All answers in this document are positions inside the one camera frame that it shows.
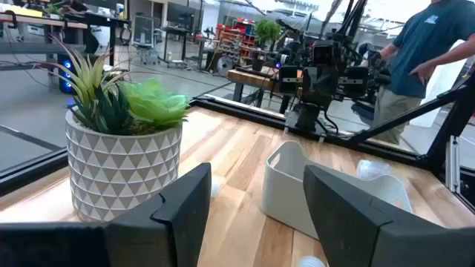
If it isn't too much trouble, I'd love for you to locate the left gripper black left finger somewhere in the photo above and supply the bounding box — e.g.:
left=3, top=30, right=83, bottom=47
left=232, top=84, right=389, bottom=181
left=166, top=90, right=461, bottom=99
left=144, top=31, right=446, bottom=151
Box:
left=105, top=162, right=213, bottom=267

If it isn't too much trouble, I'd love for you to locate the green potted background plant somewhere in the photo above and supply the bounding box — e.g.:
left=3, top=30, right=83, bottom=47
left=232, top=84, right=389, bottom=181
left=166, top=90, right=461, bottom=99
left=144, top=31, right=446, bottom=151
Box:
left=253, top=19, right=285, bottom=72

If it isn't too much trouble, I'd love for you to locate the wooden workbench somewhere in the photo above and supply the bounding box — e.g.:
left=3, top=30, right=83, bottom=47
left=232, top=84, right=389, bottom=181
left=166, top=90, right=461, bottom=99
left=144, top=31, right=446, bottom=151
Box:
left=226, top=66, right=283, bottom=112

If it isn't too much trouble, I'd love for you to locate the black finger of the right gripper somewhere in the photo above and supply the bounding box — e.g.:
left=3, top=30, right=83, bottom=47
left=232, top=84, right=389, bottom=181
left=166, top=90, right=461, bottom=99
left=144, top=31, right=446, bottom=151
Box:
left=319, top=72, right=338, bottom=108
left=302, top=72, right=321, bottom=108

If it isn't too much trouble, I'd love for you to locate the red parts shelf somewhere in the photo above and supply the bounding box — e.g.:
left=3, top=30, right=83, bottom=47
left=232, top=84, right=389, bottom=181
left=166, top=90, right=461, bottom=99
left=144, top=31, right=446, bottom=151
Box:
left=215, top=17, right=257, bottom=62

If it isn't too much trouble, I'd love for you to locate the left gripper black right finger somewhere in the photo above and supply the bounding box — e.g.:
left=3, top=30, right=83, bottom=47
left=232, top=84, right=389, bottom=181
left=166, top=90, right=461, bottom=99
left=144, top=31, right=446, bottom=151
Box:
left=302, top=164, right=475, bottom=267

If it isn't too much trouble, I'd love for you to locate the succulent plant in patterned pot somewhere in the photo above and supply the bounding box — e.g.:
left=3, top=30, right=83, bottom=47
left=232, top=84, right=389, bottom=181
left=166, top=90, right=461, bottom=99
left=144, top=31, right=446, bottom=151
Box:
left=33, top=35, right=192, bottom=223

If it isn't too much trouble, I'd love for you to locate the black computer monitor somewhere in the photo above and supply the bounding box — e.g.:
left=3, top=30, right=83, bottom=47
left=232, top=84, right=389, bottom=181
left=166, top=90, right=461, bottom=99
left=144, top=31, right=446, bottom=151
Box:
left=166, top=2, right=197, bottom=27

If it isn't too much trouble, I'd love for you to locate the black office chair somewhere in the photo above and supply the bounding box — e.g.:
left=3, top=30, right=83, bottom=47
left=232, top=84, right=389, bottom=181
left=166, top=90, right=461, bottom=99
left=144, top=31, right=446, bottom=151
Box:
left=131, top=14, right=163, bottom=66

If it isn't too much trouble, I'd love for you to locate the person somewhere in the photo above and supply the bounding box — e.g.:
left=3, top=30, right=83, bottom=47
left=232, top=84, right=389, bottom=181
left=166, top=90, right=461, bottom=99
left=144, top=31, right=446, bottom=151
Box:
left=370, top=0, right=475, bottom=145

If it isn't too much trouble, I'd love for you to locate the wooden top office desk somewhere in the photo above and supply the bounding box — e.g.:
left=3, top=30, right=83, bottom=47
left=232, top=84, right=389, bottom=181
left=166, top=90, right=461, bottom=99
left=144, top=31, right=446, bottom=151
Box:
left=0, top=10, right=131, bottom=67

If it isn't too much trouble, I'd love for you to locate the white plastic basket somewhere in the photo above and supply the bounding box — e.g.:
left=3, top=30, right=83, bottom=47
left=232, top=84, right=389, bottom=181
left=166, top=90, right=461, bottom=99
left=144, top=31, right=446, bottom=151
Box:
left=261, top=139, right=413, bottom=240

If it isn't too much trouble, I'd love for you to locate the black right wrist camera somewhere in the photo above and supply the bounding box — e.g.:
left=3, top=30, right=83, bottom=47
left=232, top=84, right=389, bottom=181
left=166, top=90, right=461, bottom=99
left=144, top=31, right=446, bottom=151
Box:
left=311, top=39, right=335, bottom=67

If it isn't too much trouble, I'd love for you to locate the computer tower with blue lights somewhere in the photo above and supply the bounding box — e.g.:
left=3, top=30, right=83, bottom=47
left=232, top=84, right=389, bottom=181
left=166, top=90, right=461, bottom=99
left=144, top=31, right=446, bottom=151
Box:
left=57, top=53, right=77, bottom=96

